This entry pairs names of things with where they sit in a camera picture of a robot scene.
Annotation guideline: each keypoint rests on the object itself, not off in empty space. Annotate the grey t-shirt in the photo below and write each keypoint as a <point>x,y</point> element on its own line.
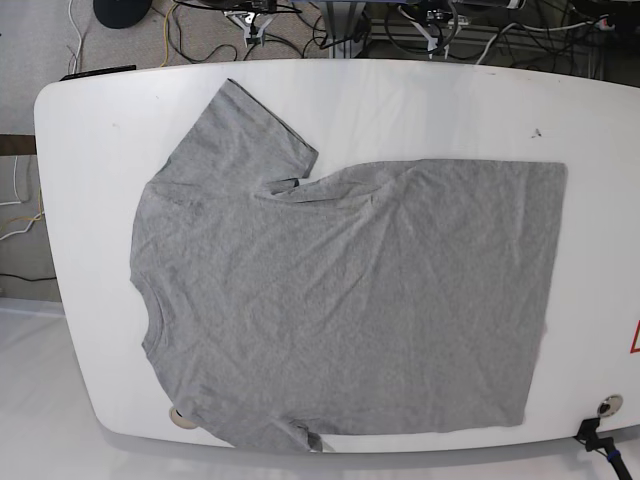
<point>387,298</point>

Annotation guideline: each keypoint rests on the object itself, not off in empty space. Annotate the table grommet near left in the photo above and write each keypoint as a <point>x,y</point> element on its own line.
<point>179,420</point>

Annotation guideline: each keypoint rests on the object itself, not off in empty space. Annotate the table grommet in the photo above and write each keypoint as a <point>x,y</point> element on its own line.
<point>610,406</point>
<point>179,420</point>

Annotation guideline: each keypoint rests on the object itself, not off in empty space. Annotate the black flat bar on floor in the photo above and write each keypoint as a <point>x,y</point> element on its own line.
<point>98,72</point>

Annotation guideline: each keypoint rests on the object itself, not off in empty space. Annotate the black round stand base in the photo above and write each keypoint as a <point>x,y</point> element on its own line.
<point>120,14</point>

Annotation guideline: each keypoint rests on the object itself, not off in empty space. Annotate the red warning sticker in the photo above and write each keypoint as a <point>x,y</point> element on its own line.
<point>635,346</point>

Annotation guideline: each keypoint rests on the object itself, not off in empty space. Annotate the table grommet near right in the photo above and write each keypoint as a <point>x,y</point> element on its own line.
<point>610,406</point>

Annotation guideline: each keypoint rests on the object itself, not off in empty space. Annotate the metal frame table leg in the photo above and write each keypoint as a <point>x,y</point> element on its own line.
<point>346,28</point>

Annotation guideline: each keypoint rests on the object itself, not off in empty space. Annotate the black clamp with cable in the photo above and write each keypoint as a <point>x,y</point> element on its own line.
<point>588,437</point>

